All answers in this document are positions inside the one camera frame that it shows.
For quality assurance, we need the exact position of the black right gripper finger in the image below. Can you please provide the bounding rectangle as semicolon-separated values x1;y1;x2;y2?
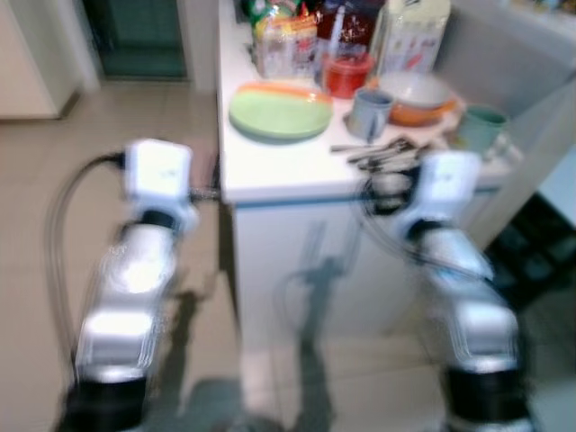
349;147;401;174
385;139;429;172

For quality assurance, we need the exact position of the silver metal cutlery piece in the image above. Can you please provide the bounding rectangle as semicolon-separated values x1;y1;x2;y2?
328;139;372;156

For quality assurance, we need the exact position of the grey blue mug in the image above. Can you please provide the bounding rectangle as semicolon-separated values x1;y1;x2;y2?
346;87;395;143

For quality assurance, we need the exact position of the white and orange bowl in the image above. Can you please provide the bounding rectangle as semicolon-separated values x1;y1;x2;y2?
376;72;460;128

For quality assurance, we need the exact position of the green mug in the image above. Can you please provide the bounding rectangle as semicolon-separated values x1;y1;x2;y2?
453;104;512;161

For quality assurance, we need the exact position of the red plastic cup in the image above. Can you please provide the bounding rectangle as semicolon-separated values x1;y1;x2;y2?
321;52;375;100

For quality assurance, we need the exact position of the green plate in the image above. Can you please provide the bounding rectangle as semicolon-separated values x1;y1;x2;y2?
229;85;334;142

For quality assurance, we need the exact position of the white counter cabinet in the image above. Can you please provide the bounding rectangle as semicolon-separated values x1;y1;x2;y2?
216;0;576;361

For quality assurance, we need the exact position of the orange plate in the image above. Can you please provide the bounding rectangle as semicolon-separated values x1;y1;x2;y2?
236;81;332;100

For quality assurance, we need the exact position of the white food package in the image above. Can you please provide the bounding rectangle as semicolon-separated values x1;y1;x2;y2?
376;0;453;77

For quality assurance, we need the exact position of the dark red food bag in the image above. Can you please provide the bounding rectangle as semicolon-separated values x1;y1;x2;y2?
315;0;386;57

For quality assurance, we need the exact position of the clear snack bag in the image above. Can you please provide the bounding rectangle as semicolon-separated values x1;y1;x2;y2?
252;13;321;80

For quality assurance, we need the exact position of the black plastic crate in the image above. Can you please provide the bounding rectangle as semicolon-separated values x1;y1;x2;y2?
484;191;576;311

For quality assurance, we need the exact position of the dark green door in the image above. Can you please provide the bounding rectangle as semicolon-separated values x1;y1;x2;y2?
81;0;190;82

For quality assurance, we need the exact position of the green food packet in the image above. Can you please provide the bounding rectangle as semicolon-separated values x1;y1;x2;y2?
245;0;302;24

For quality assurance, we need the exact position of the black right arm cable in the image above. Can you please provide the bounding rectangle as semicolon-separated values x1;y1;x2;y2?
358;176;482;282

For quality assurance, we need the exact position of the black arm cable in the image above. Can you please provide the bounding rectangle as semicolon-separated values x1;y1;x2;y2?
358;176;482;282
45;153;129;361

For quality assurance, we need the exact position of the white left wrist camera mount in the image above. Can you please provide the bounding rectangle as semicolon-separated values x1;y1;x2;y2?
123;139;199;228

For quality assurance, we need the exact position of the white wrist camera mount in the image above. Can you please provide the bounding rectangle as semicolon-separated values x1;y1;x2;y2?
123;139;199;228
403;150;484;237

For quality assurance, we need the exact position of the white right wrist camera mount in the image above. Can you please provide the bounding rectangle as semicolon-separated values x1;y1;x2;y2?
403;150;484;237

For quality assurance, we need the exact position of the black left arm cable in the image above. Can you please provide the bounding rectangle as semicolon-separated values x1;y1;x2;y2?
45;153;129;361

